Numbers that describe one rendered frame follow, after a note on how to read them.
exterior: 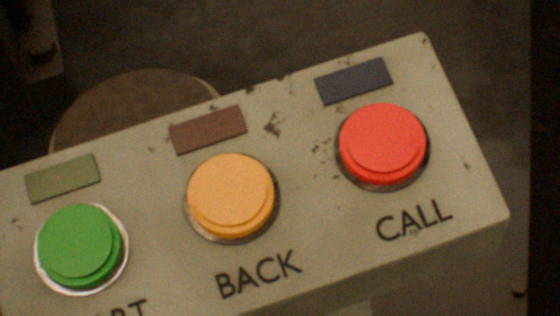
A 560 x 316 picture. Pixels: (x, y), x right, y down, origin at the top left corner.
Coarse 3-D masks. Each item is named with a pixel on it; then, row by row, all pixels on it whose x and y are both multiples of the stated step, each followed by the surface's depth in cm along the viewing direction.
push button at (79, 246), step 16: (64, 208) 47; (80, 208) 47; (96, 208) 47; (48, 224) 47; (64, 224) 47; (80, 224) 47; (96, 224) 47; (112, 224) 47; (48, 240) 46; (64, 240) 46; (80, 240) 46; (96, 240) 46; (112, 240) 46; (48, 256) 46; (64, 256) 46; (80, 256) 46; (96, 256) 46; (112, 256) 46; (48, 272) 46; (64, 272) 46; (80, 272) 46; (96, 272) 46; (112, 272) 46; (80, 288) 46
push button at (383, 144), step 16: (368, 112) 49; (384, 112) 49; (400, 112) 49; (352, 128) 49; (368, 128) 49; (384, 128) 49; (400, 128) 49; (416, 128) 49; (352, 144) 48; (368, 144) 48; (384, 144) 48; (400, 144) 48; (416, 144) 48; (352, 160) 48; (368, 160) 48; (384, 160) 48; (400, 160) 48; (416, 160) 48; (368, 176) 48; (384, 176) 48; (400, 176) 48
